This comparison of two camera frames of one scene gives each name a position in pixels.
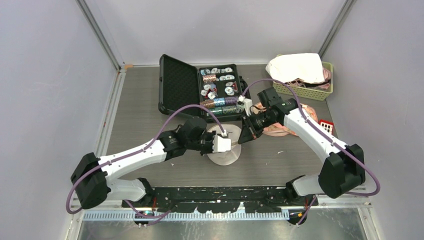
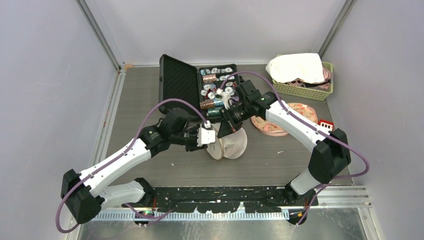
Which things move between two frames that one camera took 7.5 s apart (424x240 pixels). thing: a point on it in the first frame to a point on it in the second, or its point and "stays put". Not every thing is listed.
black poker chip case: [216, 87] stays put
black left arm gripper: [210, 135] to [194, 146]
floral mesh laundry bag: [277, 129] stays put
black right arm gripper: [247, 134] to [226, 128]
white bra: [287, 67] stays put
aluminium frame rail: [120, 81] stays put
